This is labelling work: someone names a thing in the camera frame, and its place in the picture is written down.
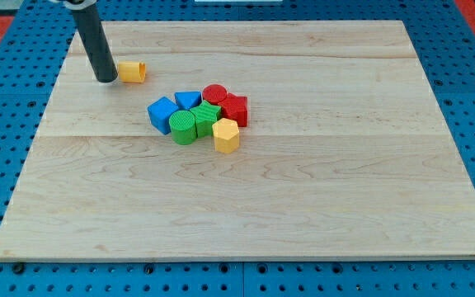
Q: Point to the yellow heart block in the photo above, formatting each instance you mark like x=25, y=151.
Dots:
x=132, y=72

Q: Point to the light wooden board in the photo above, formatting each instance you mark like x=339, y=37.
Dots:
x=346, y=157

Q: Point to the red cylinder block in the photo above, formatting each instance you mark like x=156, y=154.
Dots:
x=214, y=93

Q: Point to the green cylinder block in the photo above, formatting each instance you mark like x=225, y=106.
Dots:
x=183, y=127

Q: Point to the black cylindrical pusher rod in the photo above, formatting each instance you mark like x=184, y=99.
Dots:
x=90, y=29

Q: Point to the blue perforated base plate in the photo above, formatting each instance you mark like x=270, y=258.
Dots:
x=31, y=55

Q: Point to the green star block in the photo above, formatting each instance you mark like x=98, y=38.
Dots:
x=205, y=115

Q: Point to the red star block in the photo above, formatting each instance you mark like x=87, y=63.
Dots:
x=235, y=107

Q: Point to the yellow hexagon block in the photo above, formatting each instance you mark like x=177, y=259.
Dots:
x=226, y=135

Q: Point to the blue triangle block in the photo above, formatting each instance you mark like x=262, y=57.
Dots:
x=187, y=100

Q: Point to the blue cube block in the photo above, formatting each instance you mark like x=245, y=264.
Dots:
x=160, y=112

